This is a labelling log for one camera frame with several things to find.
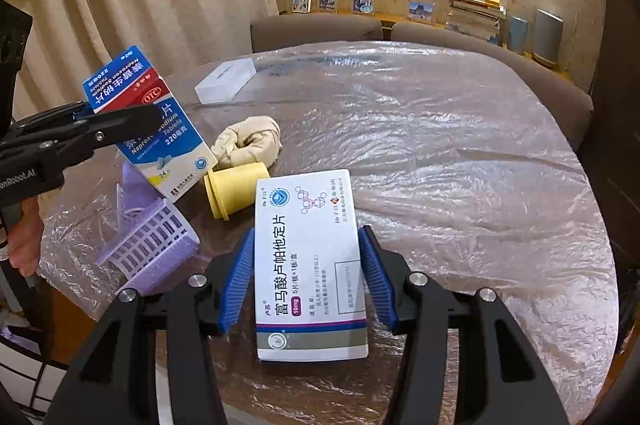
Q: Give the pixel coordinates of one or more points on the white medicine box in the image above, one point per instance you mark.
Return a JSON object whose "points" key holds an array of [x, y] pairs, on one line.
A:
{"points": [[310, 255]]}

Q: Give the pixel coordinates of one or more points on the white paper towel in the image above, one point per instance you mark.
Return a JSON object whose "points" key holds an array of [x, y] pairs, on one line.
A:
{"points": [[250, 140]]}

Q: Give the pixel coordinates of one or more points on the grey speaker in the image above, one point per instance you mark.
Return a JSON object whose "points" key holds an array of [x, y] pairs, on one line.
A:
{"points": [[547, 37]]}

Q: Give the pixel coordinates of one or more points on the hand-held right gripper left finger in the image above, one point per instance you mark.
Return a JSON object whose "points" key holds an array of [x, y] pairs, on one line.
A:
{"points": [[235, 287]]}

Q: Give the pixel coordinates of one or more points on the dark furniture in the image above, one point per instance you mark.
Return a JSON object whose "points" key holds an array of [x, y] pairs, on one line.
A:
{"points": [[610, 180]]}

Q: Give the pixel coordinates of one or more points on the stack of books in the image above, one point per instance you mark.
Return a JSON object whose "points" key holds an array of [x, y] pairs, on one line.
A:
{"points": [[475, 15]]}

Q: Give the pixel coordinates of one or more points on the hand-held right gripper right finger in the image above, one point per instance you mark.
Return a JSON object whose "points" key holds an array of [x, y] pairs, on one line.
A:
{"points": [[377, 287]]}

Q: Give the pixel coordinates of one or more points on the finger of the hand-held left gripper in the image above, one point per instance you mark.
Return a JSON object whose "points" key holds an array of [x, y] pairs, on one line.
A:
{"points": [[55, 117], [120, 122]]}

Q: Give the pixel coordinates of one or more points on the clear plastic bin liner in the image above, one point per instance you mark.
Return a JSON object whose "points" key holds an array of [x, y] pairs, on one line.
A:
{"points": [[450, 155]]}

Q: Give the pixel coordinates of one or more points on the white rectangular box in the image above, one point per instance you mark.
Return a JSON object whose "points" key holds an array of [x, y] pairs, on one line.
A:
{"points": [[225, 80]]}

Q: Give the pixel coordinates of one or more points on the light blue box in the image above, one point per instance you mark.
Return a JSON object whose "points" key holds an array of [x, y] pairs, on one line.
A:
{"points": [[518, 35]]}

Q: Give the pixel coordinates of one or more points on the blue and red medicine box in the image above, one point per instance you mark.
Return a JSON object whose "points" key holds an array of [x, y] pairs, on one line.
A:
{"points": [[175, 150]]}

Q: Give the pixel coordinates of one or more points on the person's left hand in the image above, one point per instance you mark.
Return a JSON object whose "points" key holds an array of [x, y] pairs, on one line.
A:
{"points": [[25, 245]]}

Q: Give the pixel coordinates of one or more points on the white gridded object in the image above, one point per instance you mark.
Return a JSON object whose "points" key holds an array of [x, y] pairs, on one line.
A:
{"points": [[25, 370]]}

